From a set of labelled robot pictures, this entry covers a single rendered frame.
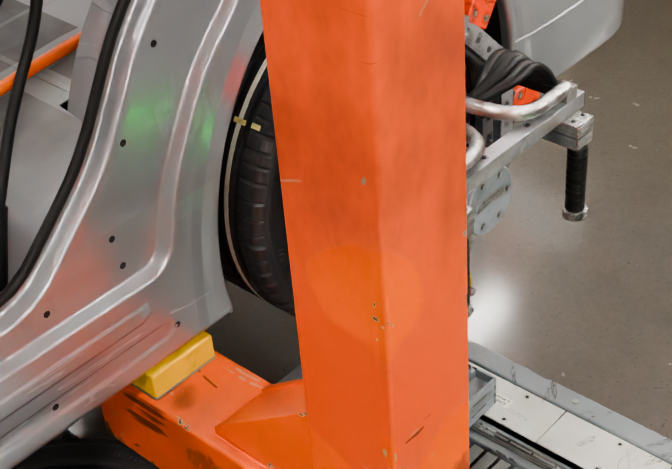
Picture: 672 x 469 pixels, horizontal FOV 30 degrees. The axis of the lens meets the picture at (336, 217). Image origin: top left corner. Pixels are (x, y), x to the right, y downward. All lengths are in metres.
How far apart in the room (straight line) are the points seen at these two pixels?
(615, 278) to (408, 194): 1.99
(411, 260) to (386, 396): 0.19
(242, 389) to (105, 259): 0.34
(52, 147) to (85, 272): 0.29
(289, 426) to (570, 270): 1.68
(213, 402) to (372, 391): 0.53
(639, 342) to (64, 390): 1.67
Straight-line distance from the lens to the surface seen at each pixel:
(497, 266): 3.39
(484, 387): 2.78
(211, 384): 2.08
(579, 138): 2.17
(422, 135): 1.39
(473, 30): 2.21
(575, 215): 2.27
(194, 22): 1.86
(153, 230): 1.94
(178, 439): 2.06
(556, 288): 3.32
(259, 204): 2.04
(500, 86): 2.15
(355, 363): 1.57
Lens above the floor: 2.08
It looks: 35 degrees down
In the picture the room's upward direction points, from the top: 5 degrees counter-clockwise
